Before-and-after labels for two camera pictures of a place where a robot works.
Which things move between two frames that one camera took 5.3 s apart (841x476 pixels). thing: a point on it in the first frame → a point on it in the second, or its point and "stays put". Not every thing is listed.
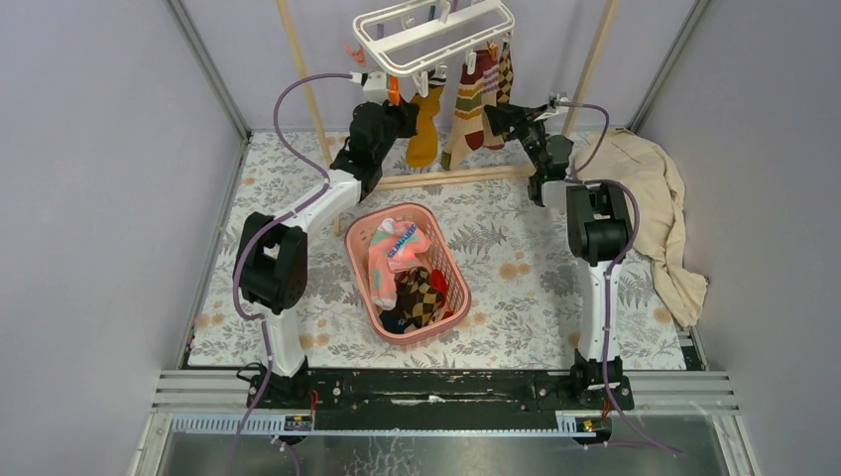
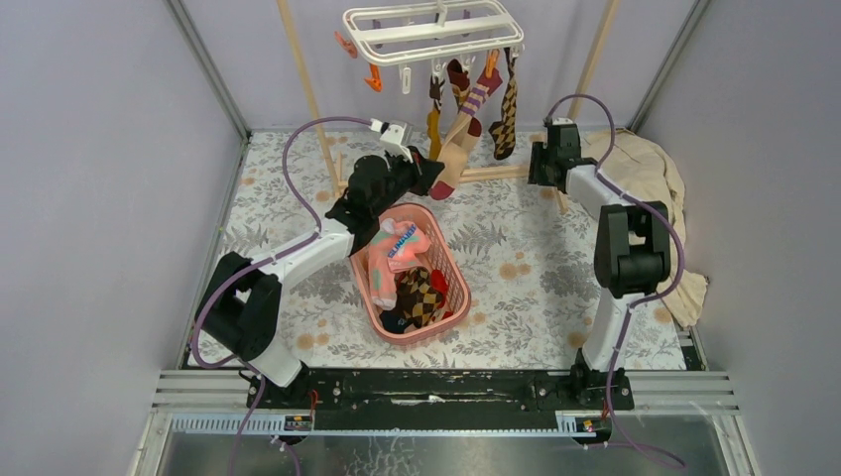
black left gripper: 401,116 → 426,168
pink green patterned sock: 395,247 stays put
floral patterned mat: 523,311 stays put
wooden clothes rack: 434,178 stays put
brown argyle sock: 416,296 stays put
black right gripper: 517,118 → 539,152
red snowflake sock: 438,283 stays put
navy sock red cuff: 394,321 stays put
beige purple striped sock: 490,89 → 462,138
